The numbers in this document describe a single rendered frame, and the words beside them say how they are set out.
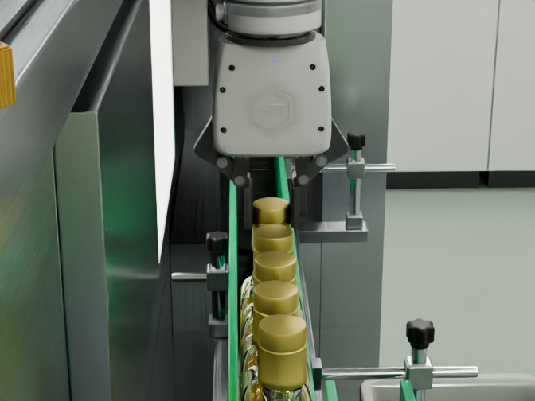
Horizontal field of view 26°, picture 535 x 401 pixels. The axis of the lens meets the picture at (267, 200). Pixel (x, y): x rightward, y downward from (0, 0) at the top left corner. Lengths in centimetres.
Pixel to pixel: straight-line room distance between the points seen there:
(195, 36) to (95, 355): 127
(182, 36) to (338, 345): 62
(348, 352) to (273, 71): 122
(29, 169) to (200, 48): 150
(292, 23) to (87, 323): 30
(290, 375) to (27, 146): 33
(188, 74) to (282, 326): 128
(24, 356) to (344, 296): 145
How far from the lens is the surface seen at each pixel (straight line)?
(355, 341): 212
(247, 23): 95
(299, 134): 98
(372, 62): 194
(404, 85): 483
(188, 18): 203
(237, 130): 98
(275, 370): 82
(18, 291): 65
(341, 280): 206
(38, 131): 58
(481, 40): 484
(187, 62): 205
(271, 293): 86
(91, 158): 76
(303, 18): 95
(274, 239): 96
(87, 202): 78
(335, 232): 179
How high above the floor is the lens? 170
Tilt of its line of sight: 20 degrees down
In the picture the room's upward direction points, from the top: straight up
